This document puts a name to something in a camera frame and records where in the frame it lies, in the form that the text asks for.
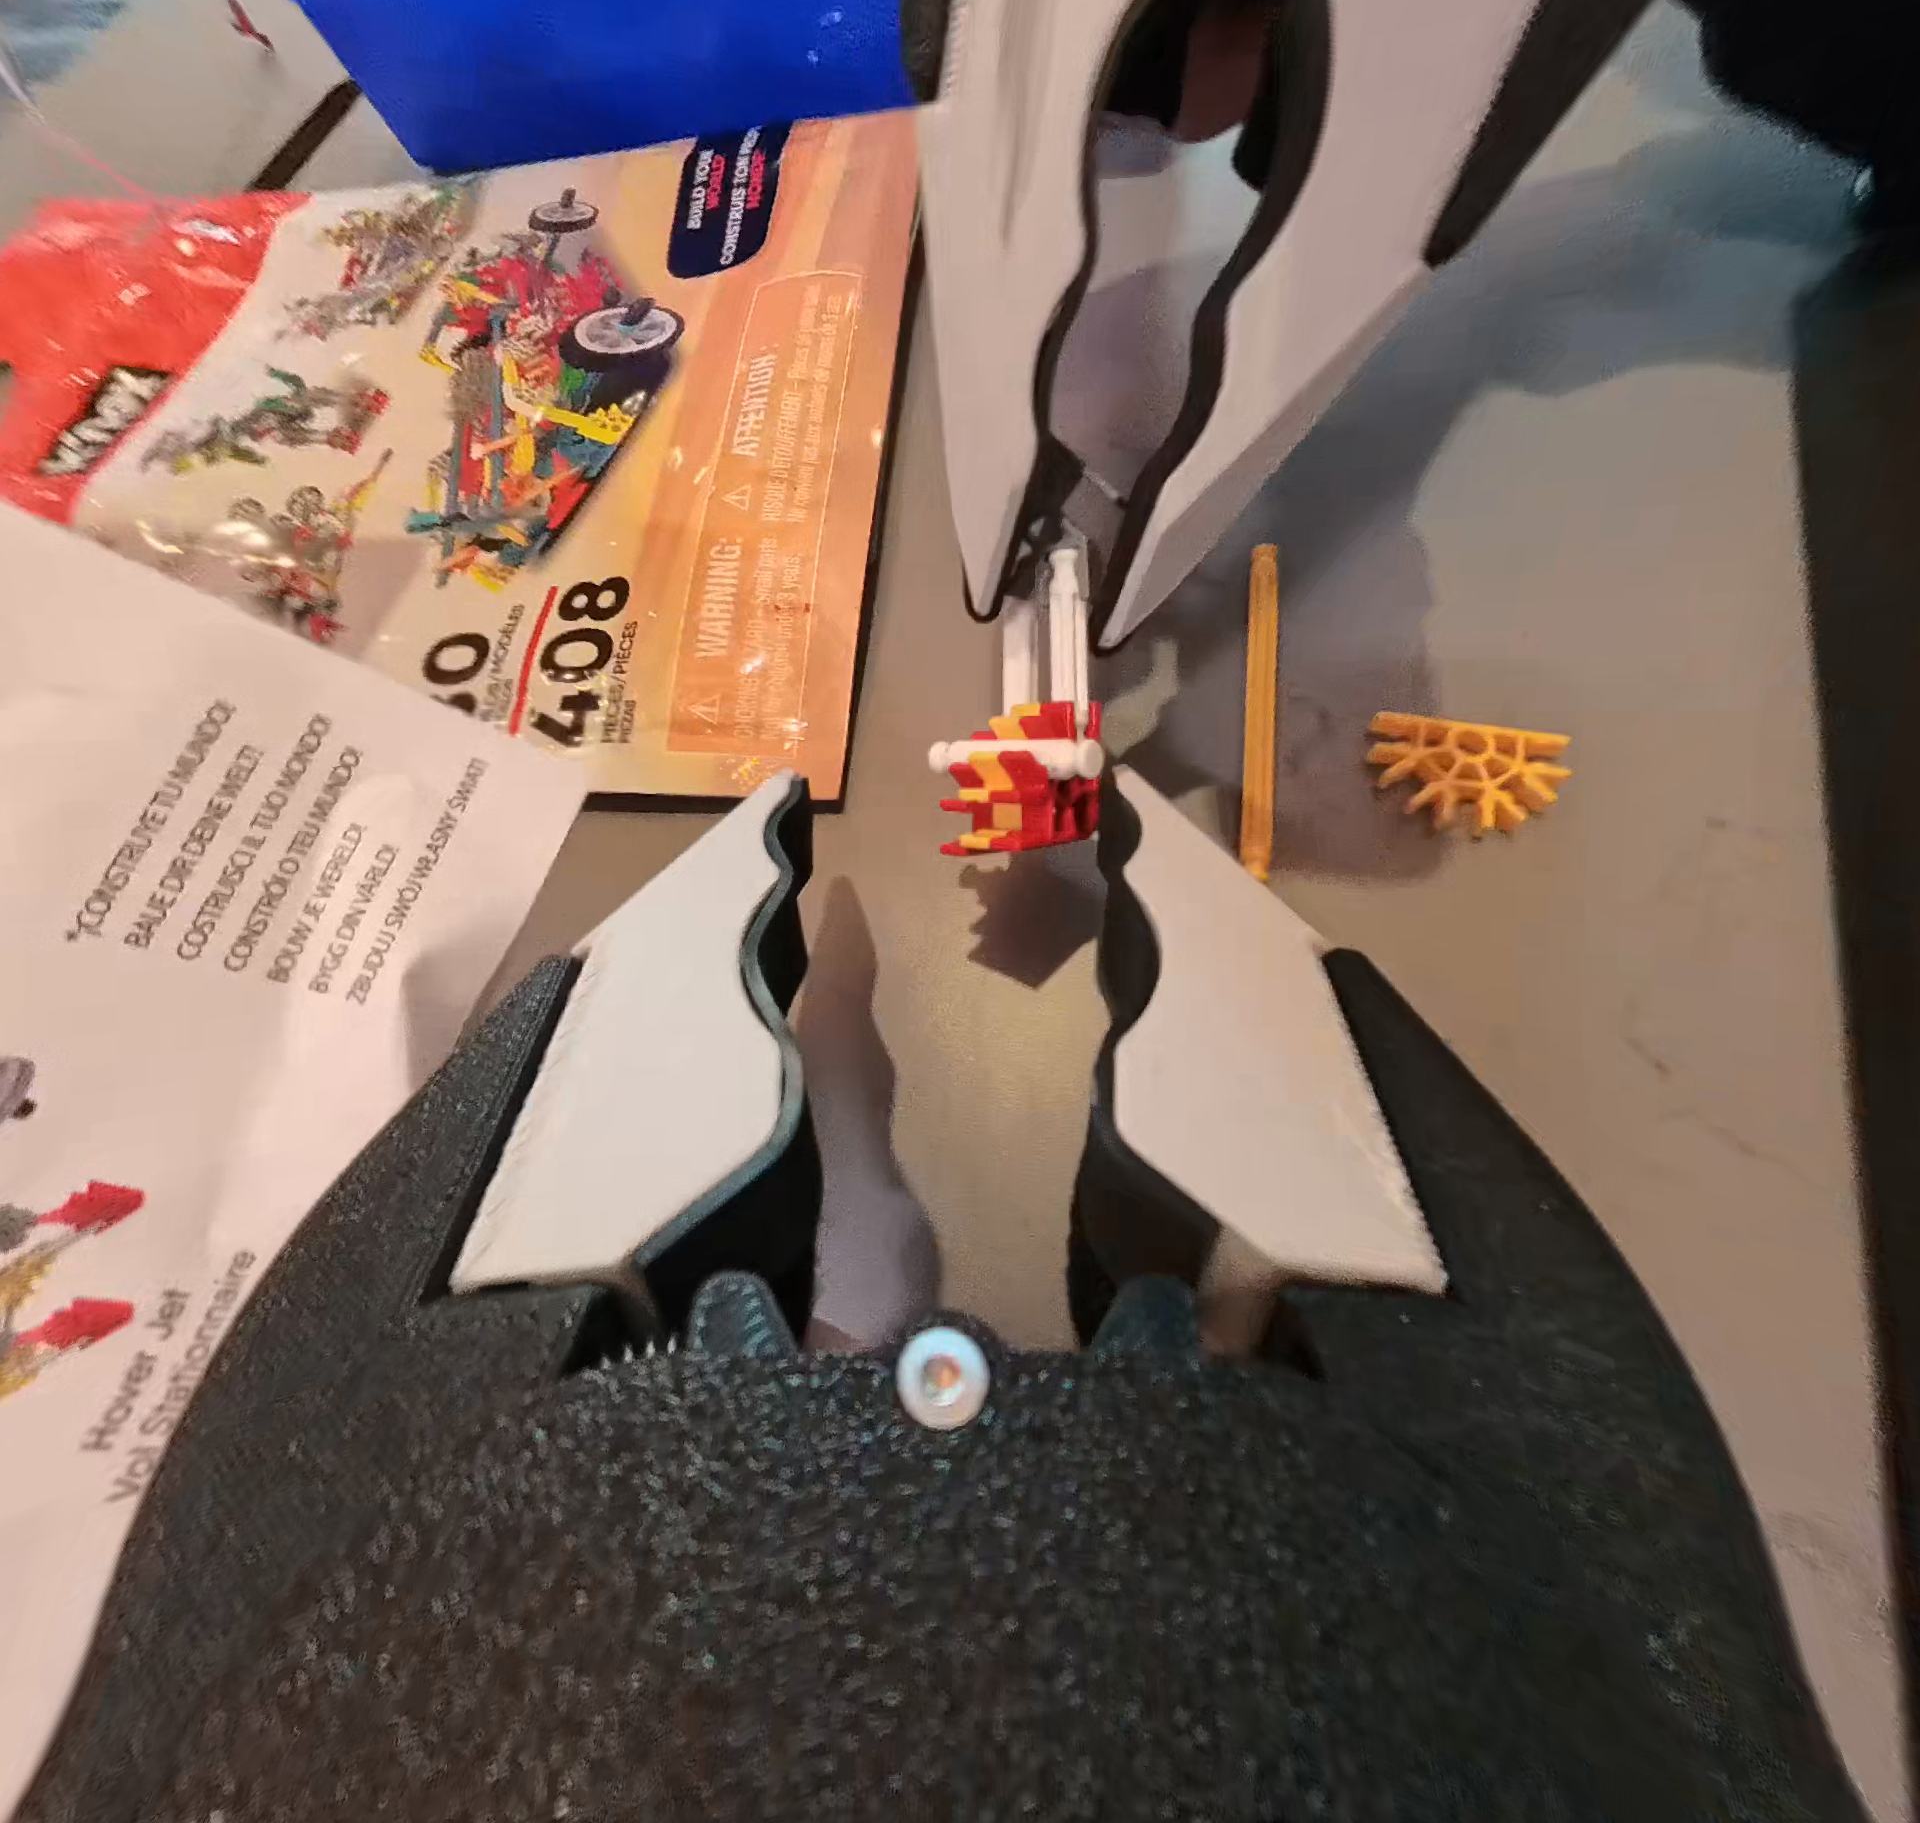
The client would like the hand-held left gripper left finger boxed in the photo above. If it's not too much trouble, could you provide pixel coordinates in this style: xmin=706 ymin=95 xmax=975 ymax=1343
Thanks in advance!
xmin=447 ymin=768 xmax=824 ymax=1291

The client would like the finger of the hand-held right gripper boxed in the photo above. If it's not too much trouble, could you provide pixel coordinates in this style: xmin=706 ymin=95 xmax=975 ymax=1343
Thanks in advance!
xmin=1093 ymin=0 xmax=1595 ymax=654
xmin=917 ymin=0 xmax=1188 ymax=626

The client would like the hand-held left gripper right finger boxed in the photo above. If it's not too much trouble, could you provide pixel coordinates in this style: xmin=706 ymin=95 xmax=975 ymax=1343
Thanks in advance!
xmin=1072 ymin=764 xmax=1449 ymax=1351

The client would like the long yellow rod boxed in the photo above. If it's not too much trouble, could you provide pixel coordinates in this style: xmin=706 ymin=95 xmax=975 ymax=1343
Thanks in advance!
xmin=1236 ymin=542 xmax=1287 ymax=882

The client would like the connector assembly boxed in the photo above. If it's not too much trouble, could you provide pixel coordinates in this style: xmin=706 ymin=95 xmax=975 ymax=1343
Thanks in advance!
xmin=929 ymin=570 xmax=1083 ymax=858

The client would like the building instruction sheet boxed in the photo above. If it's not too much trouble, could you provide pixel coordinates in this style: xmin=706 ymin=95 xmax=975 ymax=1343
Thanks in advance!
xmin=0 ymin=503 xmax=588 ymax=1810

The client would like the white rod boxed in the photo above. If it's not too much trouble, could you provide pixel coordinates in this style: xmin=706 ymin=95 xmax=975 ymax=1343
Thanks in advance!
xmin=1049 ymin=547 xmax=1093 ymax=718

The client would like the yellow connector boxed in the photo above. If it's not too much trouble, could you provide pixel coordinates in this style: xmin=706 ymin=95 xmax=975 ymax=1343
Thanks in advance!
xmin=1365 ymin=709 xmax=1574 ymax=837

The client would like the blue plastic bin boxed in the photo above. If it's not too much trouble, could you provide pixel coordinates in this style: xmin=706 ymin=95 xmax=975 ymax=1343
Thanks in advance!
xmin=216 ymin=0 xmax=920 ymax=177

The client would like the colourful toy packaging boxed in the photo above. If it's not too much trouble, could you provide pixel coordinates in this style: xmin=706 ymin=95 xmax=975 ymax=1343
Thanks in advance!
xmin=0 ymin=114 xmax=920 ymax=813

